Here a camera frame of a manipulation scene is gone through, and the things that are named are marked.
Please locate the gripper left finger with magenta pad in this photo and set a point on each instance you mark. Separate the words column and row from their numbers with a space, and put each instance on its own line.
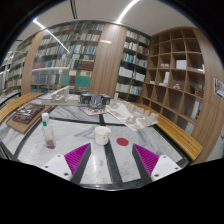
column 70, row 166

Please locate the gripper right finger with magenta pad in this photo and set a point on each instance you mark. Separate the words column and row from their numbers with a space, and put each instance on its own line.
column 151, row 166

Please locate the clear plastic bottle white cap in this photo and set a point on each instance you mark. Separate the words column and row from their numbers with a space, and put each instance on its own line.
column 48, row 132

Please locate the wooden bench right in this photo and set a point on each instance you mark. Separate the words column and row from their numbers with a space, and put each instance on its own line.
column 186, row 142

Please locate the wooden bench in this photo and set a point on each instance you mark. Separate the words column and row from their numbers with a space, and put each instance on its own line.
column 186, row 142
column 16, row 103

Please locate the white paper cup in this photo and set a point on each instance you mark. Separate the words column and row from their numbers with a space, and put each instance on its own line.
column 102, row 135

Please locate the dark building model centre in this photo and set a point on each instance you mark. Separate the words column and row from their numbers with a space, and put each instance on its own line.
column 93, row 104

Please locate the brown relief model board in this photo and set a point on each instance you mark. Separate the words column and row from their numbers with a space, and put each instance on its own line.
column 24, row 119

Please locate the white architectural model left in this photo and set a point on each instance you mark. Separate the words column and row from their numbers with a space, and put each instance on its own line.
column 59, row 97

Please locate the wooden bench left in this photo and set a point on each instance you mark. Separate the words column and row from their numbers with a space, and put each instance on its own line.
column 16, row 103

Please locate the wooden cubby shelf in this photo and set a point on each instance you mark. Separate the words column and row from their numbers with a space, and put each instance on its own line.
column 175, row 78

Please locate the bookshelf with books centre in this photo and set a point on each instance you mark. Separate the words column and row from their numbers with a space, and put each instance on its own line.
column 66, row 57

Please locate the bookshelf with books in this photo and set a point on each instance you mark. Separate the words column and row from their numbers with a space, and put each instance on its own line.
column 133, row 66
column 66, row 57

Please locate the bookshelf with books right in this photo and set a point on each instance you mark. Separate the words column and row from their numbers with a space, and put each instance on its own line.
column 133, row 66

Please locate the bookshelf far left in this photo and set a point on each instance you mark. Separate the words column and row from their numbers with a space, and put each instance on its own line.
column 12, row 68

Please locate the poster on wall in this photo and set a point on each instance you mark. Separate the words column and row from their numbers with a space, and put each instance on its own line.
column 219, row 88

